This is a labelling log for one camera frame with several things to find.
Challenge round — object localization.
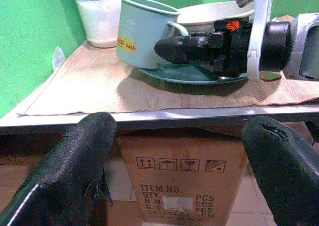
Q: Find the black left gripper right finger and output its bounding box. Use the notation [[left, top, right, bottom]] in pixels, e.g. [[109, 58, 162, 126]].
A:
[[241, 115, 319, 226]]

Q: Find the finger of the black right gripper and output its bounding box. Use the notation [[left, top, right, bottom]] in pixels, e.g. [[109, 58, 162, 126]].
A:
[[154, 35, 215, 64]]

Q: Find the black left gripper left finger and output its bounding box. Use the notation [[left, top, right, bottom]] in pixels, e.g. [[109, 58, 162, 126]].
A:
[[0, 111, 118, 226]]

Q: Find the teal plate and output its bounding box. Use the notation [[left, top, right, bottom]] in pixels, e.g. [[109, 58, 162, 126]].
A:
[[137, 63, 283, 85]]

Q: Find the white bowl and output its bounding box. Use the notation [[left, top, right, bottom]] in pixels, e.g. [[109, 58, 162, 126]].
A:
[[174, 0, 256, 34]]

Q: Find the light blue enamel mug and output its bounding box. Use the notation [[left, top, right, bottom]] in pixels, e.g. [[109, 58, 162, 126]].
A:
[[115, 0, 189, 70]]

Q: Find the grey table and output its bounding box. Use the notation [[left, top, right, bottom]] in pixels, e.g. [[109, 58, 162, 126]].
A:
[[0, 40, 319, 136]]

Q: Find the brown paper table mat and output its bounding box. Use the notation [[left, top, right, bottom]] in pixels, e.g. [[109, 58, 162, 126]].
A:
[[17, 40, 319, 117]]

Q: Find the white textured cup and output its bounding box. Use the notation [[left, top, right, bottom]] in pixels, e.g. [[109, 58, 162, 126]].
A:
[[75, 0, 123, 48]]

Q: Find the printed brown cardboard box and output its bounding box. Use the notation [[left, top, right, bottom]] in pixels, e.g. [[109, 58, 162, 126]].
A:
[[117, 126, 250, 226]]

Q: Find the clear plastic piece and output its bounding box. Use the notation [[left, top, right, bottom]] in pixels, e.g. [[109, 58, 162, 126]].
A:
[[52, 46, 66, 71]]

